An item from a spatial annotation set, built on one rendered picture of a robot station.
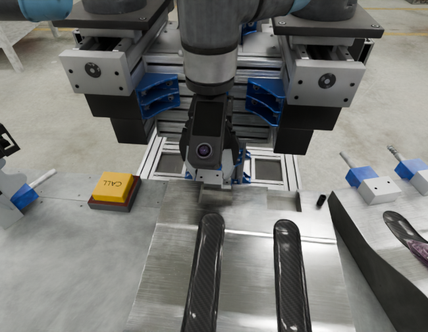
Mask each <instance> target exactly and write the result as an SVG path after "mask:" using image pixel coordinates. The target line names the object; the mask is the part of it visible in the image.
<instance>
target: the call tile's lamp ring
mask: <svg viewBox="0 0 428 332"><path fill-rule="evenodd" d="M139 177H140V176H137V175H133V178H135V180H134V182H133V185H132V187H131V189H130V192H129V194H128V196H127V199H126V201H125V203H118V202H104V201H97V200H93V198H94V197H93V196H92V195H91V197H90V199H89V200H88V203H90V204H103V205H111V206H124V207H127V205H128V203H129V201H130V198H131V196H132V193H133V191H134V189H135V186H136V184H137V182H138V179H139Z"/></svg>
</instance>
